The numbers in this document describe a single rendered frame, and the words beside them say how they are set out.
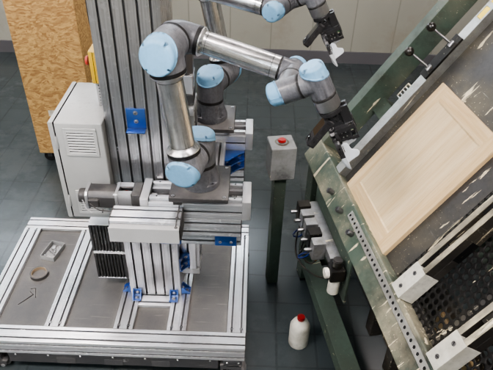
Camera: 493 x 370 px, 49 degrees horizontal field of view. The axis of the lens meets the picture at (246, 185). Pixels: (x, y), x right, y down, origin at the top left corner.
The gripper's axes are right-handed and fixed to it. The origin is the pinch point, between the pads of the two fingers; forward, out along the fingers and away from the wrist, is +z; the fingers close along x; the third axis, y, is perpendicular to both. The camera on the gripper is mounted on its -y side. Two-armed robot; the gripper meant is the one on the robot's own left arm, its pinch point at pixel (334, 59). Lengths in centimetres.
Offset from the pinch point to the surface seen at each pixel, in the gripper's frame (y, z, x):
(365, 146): -0.7, 35.6, -16.0
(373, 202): -4, 44, -42
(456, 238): 20, 35, -83
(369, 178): -3, 41, -30
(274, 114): -80, 112, 189
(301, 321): -59, 101, -43
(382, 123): 9.1, 29.5, -13.2
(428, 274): 8, 41, -88
